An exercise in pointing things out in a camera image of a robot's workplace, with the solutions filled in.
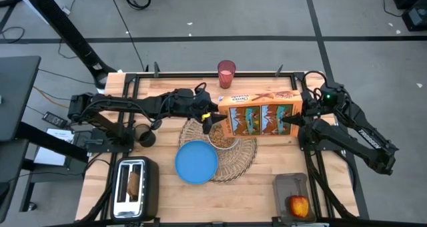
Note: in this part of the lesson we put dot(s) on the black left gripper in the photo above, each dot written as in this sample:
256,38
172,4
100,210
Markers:
193,103

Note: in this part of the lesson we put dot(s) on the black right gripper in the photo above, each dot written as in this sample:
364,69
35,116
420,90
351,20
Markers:
310,107

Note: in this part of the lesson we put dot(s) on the orange cereal box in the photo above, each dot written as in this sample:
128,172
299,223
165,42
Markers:
260,101

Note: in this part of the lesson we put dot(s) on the blue plate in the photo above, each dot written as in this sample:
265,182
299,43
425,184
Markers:
196,162

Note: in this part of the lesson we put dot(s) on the red plastic cup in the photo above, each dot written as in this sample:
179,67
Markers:
226,74

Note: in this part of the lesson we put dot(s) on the red yellow apple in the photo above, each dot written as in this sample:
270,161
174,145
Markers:
299,206

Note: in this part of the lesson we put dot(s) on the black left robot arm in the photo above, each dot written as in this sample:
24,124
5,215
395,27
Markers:
133,104

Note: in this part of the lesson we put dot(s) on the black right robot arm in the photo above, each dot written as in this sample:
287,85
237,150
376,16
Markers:
367,138

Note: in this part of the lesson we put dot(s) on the white bowl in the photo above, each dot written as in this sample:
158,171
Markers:
221,140

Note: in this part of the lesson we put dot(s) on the round woven placemat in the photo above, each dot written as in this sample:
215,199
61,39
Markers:
237,163

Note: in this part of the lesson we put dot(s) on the clear plastic container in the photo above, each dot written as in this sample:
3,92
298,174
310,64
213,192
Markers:
288,185

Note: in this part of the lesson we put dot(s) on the black mug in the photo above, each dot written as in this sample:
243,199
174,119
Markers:
146,137

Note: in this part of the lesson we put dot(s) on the black silver toaster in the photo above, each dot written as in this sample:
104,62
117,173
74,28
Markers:
150,187

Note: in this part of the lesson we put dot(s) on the brown toast slice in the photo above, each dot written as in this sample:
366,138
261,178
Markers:
133,186

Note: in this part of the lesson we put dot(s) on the black power adapter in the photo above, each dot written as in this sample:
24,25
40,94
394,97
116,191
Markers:
55,119

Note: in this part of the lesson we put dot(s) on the white paper sheet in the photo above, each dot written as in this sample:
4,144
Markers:
50,153

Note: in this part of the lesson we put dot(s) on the black stand leg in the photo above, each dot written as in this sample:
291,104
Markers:
70,33

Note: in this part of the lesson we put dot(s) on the white power strip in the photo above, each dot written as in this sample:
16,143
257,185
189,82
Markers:
66,11

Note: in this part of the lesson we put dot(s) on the black desk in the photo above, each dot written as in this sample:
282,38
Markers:
16,97

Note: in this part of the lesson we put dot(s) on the black metal table frame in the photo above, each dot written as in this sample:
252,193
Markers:
213,75

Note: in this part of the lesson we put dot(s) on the black desk base frame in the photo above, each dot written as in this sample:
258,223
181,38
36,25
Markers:
50,142

